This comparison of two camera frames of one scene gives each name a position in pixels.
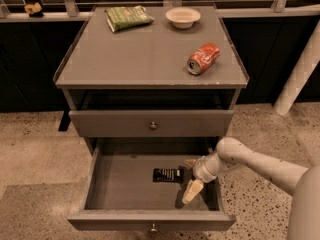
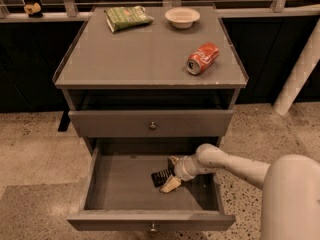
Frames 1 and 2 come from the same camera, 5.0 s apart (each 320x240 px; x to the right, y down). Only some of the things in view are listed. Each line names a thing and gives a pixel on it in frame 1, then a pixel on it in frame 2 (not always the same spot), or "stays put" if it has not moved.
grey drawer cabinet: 130,93 stays put
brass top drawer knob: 153,126 stays put
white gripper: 199,171 to 181,169
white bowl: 182,17 stays put
